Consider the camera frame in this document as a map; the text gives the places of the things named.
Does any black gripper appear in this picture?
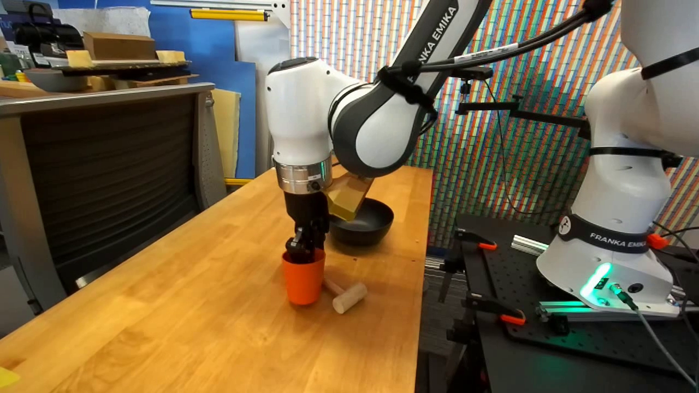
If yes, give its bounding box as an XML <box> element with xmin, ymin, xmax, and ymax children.
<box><xmin>283</xmin><ymin>191</ymin><xmax>332</xmax><ymax>264</ymax></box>

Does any orange plastic cup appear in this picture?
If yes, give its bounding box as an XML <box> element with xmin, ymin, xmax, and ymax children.
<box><xmin>280</xmin><ymin>246</ymin><xmax>329</xmax><ymax>307</ymax></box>

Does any black bowl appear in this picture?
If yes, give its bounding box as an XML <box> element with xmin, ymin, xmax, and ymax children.
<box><xmin>325</xmin><ymin>197</ymin><xmax>395</xmax><ymax>251</ymax></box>

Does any yellowish wooden block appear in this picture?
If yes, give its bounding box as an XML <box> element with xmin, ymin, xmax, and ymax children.
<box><xmin>325</xmin><ymin>173</ymin><xmax>377</xmax><ymax>223</ymax></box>

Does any small wooden mallet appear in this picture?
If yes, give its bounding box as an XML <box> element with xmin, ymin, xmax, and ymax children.
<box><xmin>323</xmin><ymin>275</ymin><xmax>370</xmax><ymax>316</ymax></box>

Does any tan foam panel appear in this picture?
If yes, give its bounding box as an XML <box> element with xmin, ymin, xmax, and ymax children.
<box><xmin>211</xmin><ymin>87</ymin><xmax>243</xmax><ymax>182</ymax></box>

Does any grey mesh-back chair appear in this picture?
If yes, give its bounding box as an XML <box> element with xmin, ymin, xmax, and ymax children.
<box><xmin>0</xmin><ymin>81</ymin><xmax>227</xmax><ymax>313</ymax></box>

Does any blue board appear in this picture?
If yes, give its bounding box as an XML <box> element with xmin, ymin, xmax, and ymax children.
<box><xmin>149</xmin><ymin>0</ymin><xmax>263</xmax><ymax>182</ymax></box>

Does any colourful patterned backdrop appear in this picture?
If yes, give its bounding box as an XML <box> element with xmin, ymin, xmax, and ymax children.
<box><xmin>289</xmin><ymin>0</ymin><xmax>699</xmax><ymax>249</ymax></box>

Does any yellow bar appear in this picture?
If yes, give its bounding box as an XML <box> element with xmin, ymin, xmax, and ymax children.
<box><xmin>188</xmin><ymin>6</ymin><xmax>268</xmax><ymax>23</ymax></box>

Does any cardboard box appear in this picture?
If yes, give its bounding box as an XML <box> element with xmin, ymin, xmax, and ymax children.
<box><xmin>81</xmin><ymin>31</ymin><xmax>160</xmax><ymax>64</ymax></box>

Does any orange-handled black clamp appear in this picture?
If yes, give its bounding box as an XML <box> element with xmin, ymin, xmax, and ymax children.
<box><xmin>645</xmin><ymin>229</ymin><xmax>699</xmax><ymax>257</ymax></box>
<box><xmin>464</xmin><ymin>290</ymin><xmax>529</xmax><ymax>331</ymax></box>
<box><xmin>453</xmin><ymin>228</ymin><xmax>502</xmax><ymax>256</ymax></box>

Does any aluminium rail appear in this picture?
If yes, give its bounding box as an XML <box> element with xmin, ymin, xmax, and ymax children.
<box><xmin>510</xmin><ymin>234</ymin><xmax>550</xmax><ymax>257</ymax></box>

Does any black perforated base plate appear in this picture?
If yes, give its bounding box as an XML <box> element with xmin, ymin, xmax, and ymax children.
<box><xmin>456</xmin><ymin>213</ymin><xmax>699</xmax><ymax>380</ymax></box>

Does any black camera mount rod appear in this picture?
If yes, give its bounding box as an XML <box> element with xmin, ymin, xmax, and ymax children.
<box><xmin>455</xmin><ymin>93</ymin><xmax>594</xmax><ymax>133</ymax></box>

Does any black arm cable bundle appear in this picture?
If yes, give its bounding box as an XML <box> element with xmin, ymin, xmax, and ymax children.
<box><xmin>377</xmin><ymin>0</ymin><xmax>617</xmax><ymax>100</ymax></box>

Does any grey base cable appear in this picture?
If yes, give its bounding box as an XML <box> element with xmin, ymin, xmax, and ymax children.
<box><xmin>617</xmin><ymin>288</ymin><xmax>699</xmax><ymax>389</ymax></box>

